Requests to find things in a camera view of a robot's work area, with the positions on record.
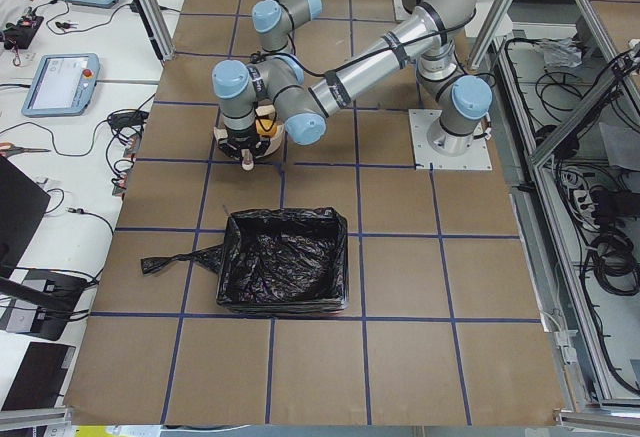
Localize near teach pendant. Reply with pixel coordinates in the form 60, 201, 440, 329
21, 53, 101, 117

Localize beige plastic dustpan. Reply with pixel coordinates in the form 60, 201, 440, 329
213, 104, 285, 171

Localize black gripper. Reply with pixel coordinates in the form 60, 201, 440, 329
218, 126, 271, 161

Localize aluminium frame post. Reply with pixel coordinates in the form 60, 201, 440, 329
132, 0, 175, 62

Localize round brown bread roll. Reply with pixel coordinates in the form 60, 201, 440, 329
256, 117, 278, 138

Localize orange handled scissors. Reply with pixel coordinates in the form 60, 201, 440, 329
0, 142, 50, 158

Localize bin with black bag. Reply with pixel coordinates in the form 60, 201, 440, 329
141, 207, 349, 314

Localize black monitor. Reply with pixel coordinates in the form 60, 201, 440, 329
0, 157, 50, 278

